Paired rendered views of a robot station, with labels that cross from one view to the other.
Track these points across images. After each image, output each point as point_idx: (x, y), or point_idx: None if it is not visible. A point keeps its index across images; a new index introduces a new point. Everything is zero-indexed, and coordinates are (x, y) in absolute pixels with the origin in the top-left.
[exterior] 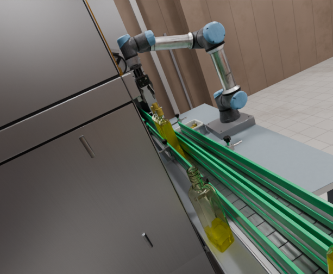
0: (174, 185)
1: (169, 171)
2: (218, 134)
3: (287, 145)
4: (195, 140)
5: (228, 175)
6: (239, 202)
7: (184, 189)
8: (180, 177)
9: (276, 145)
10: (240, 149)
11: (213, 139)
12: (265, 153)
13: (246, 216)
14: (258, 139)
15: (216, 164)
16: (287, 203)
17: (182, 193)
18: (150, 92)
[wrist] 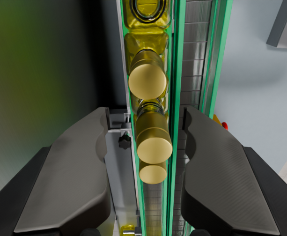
0: (113, 172)
1: (113, 142)
2: (277, 36)
3: (282, 143)
4: (201, 94)
5: (163, 233)
6: (158, 217)
7: (122, 184)
8: (124, 165)
9: (278, 135)
10: (248, 106)
11: (260, 19)
12: (255, 137)
13: (154, 225)
14: None
15: (165, 219)
16: (182, 230)
17: (117, 187)
18: (187, 141)
